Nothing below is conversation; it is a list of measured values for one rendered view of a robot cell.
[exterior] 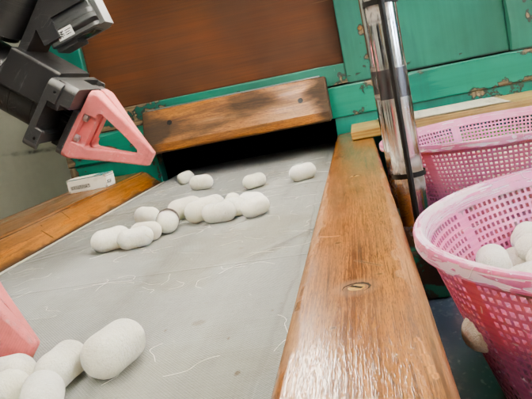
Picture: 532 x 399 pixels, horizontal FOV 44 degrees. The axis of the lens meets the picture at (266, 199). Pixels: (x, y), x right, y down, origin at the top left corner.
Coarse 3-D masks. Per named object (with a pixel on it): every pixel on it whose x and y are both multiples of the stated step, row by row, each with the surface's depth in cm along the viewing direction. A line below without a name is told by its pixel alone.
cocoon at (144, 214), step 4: (140, 208) 69; (144, 208) 68; (148, 208) 68; (152, 208) 68; (156, 208) 68; (136, 212) 69; (140, 212) 68; (144, 212) 68; (148, 212) 67; (152, 212) 68; (156, 212) 68; (136, 216) 69; (140, 216) 68; (144, 216) 68; (148, 216) 67; (152, 216) 67; (156, 216) 68; (136, 220) 69; (140, 220) 68; (144, 220) 68; (148, 220) 67; (152, 220) 67
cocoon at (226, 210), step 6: (210, 204) 63; (216, 204) 62; (222, 204) 62; (228, 204) 62; (204, 210) 62; (210, 210) 62; (216, 210) 62; (222, 210) 62; (228, 210) 62; (234, 210) 62; (204, 216) 62; (210, 216) 62; (216, 216) 62; (222, 216) 62; (228, 216) 62; (234, 216) 63; (210, 222) 63; (216, 222) 63
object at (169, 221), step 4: (160, 212) 63; (164, 212) 62; (168, 212) 62; (172, 212) 62; (160, 216) 62; (164, 216) 62; (168, 216) 62; (172, 216) 62; (176, 216) 62; (156, 220) 62; (160, 220) 62; (164, 220) 62; (168, 220) 62; (172, 220) 62; (176, 220) 62; (160, 224) 62; (164, 224) 62; (168, 224) 62; (172, 224) 62; (176, 224) 62; (164, 228) 62; (168, 228) 62; (172, 228) 62; (176, 228) 62; (164, 232) 62; (168, 232) 62
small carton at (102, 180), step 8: (88, 176) 96; (96, 176) 95; (104, 176) 94; (112, 176) 97; (72, 184) 95; (80, 184) 95; (88, 184) 95; (96, 184) 95; (104, 184) 95; (72, 192) 96
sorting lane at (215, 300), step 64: (192, 192) 89; (320, 192) 68; (64, 256) 62; (128, 256) 56; (192, 256) 51; (256, 256) 47; (64, 320) 41; (192, 320) 36; (256, 320) 34; (128, 384) 29; (192, 384) 27; (256, 384) 26
